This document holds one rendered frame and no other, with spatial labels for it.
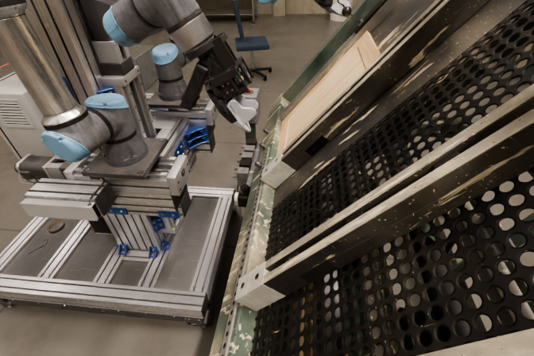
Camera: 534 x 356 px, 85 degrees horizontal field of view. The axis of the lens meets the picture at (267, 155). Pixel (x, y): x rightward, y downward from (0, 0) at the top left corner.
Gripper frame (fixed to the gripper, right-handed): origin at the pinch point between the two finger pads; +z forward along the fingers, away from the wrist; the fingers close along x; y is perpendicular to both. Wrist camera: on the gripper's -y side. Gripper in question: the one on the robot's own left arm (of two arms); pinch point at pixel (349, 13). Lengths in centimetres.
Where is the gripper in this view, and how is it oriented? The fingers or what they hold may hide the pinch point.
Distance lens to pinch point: 133.7
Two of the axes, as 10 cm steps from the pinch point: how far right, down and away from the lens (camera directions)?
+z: 8.0, 5.2, 2.9
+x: -5.9, 7.7, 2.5
